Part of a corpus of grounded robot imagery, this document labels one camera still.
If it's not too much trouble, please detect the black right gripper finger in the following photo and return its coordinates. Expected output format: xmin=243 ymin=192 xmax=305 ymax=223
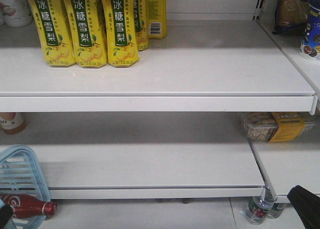
xmin=287 ymin=185 xmax=320 ymax=229

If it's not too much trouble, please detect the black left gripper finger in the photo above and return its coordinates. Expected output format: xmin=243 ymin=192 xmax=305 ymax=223
xmin=0 ymin=204 xmax=13 ymax=229

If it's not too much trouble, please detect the red coca-cola aluminium bottle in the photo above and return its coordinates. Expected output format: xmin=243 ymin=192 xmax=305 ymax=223
xmin=0 ymin=194 xmax=58 ymax=219

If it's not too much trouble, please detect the light blue plastic basket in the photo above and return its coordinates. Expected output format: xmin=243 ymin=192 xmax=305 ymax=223
xmin=0 ymin=145 xmax=52 ymax=229

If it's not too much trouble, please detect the clear water bottle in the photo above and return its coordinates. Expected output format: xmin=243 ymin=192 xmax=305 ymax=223
xmin=245 ymin=187 xmax=275 ymax=225

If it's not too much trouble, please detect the clear box of biscuits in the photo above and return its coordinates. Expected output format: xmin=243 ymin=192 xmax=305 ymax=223
xmin=239 ymin=112 xmax=320 ymax=143

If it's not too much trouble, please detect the orange C100 juice bottle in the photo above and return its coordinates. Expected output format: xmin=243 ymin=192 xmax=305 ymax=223
xmin=0 ymin=112 xmax=27 ymax=135

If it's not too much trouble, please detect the white metal shelving unit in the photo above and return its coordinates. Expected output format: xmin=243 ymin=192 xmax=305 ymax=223
xmin=0 ymin=0 xmax=320 ymax=229

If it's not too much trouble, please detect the blue cookie cup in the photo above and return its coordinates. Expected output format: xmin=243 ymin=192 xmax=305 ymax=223
xmin=299 ymin=4 xmax=320 ymax=63

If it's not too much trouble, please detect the yellow pear drink bottle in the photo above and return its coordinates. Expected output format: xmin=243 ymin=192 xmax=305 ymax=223
xmin=63 ymin=0 xmax=108 ymax=68
xmin=133 ymin=0 xmax=149 ymax=52
xmin=101 ymin=0 xmax=140 ymax=68
xmin=147 ymin=0 xmax=167 ymax=39
xmin=27 ymin=0 xmax=76 ymax=67

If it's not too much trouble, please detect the brown cracker packet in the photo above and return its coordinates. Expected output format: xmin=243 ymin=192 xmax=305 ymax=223
xmin=274 ymin=0 xmax=310 ymax=35

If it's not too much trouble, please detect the white peach drink bottle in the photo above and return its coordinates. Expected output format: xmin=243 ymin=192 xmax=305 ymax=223
xmin=0 ymin=0 xmax=33 ymax=28

